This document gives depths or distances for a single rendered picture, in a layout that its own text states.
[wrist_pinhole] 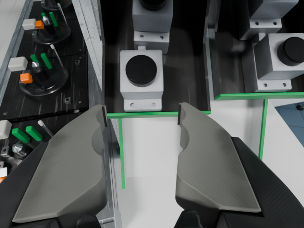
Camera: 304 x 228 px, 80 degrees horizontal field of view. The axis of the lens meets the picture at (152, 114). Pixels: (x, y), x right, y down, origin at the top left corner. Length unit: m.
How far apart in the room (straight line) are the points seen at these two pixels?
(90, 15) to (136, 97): 0.12
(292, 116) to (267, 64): 1.88
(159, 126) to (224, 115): 0.14
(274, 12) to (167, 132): 0.25
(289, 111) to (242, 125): 1.72
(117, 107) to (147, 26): 0.10
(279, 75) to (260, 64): 0.03
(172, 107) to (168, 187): 0.34
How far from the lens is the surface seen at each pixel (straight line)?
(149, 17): 0.22
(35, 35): 0.83
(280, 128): 0.75
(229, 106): 0.42
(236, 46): 0.31
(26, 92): 0.63
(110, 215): 0.44
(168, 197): 0.54
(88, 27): 0.28
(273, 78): 0.27
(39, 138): 0.50
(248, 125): 0.45
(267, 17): 0.31
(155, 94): 0.19
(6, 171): 0.42
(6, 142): 0.58
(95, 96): 0.59
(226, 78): 0.28
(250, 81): 0.28
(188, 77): 0.26
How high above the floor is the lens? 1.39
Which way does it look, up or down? 56 degrees down
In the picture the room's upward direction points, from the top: 1 degrees clockwise
